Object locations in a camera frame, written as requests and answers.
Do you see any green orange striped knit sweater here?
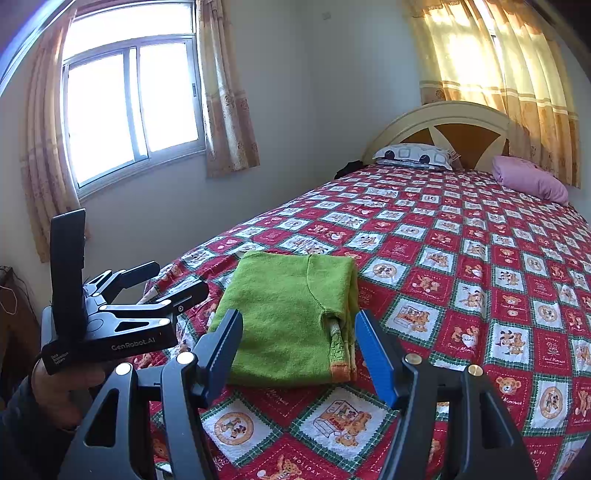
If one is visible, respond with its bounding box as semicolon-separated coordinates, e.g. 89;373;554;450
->
209;251;360;388

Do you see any dark jacket left forearm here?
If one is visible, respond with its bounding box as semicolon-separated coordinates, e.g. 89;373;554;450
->
1;376;74;479

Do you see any person's left hand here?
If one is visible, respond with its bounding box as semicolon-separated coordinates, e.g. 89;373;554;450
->
31;359;105;430

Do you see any dark wooden side furniture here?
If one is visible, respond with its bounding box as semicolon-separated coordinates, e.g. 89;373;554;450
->
1;265;41;410

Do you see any yellow left curtain side window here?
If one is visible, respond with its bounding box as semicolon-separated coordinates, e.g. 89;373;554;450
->
20;6;81;263

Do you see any yellow curtain at side window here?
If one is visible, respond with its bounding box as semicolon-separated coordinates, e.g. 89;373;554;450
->
194;1;259;178

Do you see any red patchwork teddy bear quilt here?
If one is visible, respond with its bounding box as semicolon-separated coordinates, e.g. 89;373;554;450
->
144;166;590;479

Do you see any sliding side window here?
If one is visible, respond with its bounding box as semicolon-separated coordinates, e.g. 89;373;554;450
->
62;1;204;197

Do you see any black item beside bed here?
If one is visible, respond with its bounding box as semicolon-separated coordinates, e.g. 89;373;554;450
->
334;160;365;180

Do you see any pink pillow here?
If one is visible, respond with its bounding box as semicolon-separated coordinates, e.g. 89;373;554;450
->
492;156;569;206

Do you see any white car print pillow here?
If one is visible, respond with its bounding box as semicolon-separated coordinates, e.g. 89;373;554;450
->
373;143;461;171

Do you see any cream and brown wooden headboard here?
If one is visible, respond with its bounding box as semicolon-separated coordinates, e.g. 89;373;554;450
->
362;101;511;173

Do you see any yellow curtain behind headboard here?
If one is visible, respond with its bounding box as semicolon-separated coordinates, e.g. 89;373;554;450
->
404;1;581;187

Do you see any white cable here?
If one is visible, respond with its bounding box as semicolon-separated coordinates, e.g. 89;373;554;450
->
0;284;20;316

